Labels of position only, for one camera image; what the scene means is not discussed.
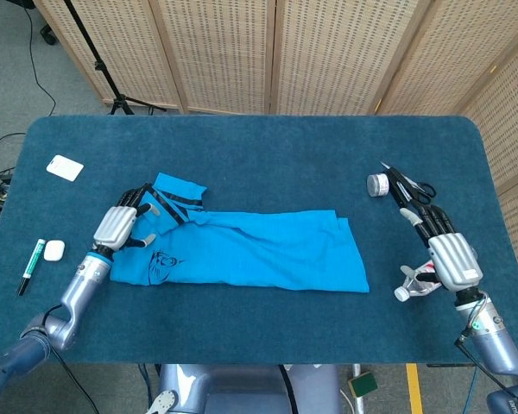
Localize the white robot bracket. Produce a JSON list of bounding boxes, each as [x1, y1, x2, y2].
[[145, 390, 180, 414]]

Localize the green and white marker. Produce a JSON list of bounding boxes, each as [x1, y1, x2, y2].
[[16, 238, 47, 297]]

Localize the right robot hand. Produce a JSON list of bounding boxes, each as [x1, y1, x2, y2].
[[399, 203, 484, 292]]

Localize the black stapler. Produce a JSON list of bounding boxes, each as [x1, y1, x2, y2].
[[386, 167, 418, 211]]

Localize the silver metal pole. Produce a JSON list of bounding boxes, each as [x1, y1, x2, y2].
[[351, 364, 366, 414]]

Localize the white earbuds case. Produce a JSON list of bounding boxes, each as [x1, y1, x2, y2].
[[42, 240, 66, 262]]

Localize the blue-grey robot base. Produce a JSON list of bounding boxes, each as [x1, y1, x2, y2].
[[157, 363, 342, 414]]

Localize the green and yellow sponge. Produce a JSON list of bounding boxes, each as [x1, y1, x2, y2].
[[347, 370, 379, 398]]

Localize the black scissors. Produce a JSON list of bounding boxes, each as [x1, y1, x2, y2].
[[379, 161, 438, 206]]

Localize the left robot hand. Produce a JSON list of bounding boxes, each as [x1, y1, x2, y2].
[[92, 183, 160, 251]]

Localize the blue Carolina Panthers t-shirt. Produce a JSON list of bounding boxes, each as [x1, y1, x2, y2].
[[109, 172, 371, 294]]

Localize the thin black floor cable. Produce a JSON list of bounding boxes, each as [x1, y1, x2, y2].
[[21, 0, 58, 117]]

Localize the clear plastic water bottle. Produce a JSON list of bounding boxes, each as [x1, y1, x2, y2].
[[393, 258, 444, 302]]

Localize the white card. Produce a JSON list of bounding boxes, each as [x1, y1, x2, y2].
[[45, 154, 85, 183]]

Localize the dark blue carpeted table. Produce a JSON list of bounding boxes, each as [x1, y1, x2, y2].
[[0, 114, 518, 366]]

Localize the black chair caster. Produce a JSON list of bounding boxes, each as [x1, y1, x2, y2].
[[41, 23, 60, 47]]

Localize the black tripod stand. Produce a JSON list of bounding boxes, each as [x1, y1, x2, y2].
[[62, 0, 167, 116]]

